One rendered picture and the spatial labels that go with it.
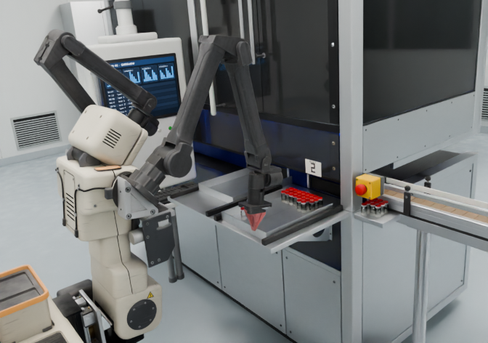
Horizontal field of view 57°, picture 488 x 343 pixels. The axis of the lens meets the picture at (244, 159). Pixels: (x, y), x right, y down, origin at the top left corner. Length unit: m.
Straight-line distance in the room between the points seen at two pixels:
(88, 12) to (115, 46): 4.33
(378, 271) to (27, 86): 5.58
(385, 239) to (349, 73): 0.75
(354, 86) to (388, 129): 0.29
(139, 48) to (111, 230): 1.06
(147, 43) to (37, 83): 4.62
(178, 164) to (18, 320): 0.60
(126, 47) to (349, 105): 1.09
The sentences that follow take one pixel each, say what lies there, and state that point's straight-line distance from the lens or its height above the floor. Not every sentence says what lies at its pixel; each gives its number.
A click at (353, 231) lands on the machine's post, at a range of 1.80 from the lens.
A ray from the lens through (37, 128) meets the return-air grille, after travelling 6.82.
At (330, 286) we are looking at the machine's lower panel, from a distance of 2.01.
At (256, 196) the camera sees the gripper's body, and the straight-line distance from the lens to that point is 1.52.
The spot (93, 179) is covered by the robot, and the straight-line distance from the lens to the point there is 1.31.
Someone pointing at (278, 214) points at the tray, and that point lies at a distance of 1.76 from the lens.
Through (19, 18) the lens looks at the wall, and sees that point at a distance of 6.75.
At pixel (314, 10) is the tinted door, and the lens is 1.73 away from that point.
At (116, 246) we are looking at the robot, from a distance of 1.48.
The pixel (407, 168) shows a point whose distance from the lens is 2.33.
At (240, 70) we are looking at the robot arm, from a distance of 1.37.
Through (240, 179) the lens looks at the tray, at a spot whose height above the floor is 0.88.
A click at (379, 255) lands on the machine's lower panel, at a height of 0.63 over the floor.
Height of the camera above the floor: 1.60
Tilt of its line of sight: 17 degrees down
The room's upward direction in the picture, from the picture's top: 4 degrees counter-clockwise
